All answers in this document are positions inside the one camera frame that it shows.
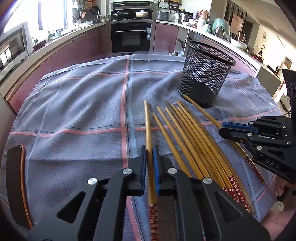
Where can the built-in black oven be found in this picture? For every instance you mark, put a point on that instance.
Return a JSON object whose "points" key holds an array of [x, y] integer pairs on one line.
{"points": [[131, 37]]}

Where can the black camera box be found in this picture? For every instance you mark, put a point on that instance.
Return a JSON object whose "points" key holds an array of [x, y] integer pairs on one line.
{"points": [[290, 81]]}

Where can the white microwave oven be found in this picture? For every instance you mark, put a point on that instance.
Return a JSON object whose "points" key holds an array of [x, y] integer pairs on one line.
{"points": [[16, 45]]}

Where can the right hand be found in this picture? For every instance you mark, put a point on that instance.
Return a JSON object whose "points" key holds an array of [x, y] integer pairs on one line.
{"points": [[280, 185]]}

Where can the grey plaid tablecloth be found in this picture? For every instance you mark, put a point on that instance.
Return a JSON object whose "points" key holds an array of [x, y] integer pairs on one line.
{"points": [[87, 120]]}

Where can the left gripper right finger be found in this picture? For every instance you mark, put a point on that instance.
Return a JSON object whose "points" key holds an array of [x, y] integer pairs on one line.
{"points": [[204, 211]]}

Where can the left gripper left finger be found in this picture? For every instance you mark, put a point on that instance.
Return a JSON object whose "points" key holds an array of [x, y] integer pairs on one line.
{"points": [[96, 209]]}

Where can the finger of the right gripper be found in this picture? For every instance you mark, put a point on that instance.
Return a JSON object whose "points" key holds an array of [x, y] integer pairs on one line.
{"points": [[237, 135], [228, 127]]}

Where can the black smartphone copper edge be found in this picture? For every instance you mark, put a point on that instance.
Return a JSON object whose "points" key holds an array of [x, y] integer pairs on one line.
{"points": [[15, 186]]}

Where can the black mesh cup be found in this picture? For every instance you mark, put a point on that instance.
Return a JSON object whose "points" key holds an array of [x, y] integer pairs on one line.
{"points": [[204, 72]]}

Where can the bamboo chopstick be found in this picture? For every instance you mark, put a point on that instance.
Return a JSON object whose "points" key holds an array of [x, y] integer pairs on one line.
{"points": [[172, 147], [210, 152], [184, 149], [195, 156], [190, 131], [221, 162]]}

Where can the teal electric fan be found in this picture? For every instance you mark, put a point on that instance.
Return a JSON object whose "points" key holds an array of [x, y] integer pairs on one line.
{"points": [[221, 29]]}

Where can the white ceramic pot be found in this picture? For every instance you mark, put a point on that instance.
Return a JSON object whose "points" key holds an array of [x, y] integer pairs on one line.
{"points": [[143, 14]]}

